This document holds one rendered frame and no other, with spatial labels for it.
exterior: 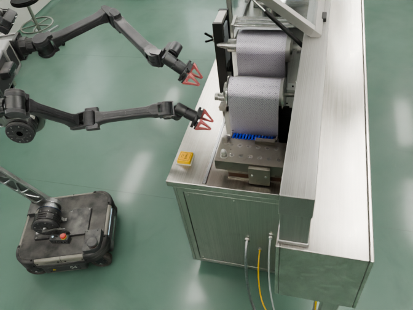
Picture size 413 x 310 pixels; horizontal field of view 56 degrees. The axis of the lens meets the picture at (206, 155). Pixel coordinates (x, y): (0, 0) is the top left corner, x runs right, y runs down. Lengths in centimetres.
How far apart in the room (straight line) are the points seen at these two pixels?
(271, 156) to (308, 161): 87
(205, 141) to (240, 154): 33
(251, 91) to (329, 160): 64
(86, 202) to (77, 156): 82
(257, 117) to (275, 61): 29
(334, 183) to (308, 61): 39
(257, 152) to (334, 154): 63
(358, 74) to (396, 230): 154
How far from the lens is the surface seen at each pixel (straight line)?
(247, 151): 186
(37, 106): 183
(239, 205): 198
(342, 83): 159
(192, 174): 197
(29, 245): 290
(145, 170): 330
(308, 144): 102
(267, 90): 177
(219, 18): 206
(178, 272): 271
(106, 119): 195
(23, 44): 219
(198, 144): 211
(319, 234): 111
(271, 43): 192
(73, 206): 295
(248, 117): 187
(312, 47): 138
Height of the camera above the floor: 238
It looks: 46 degrees down
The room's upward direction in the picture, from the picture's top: 10 degrees counter-clockwise
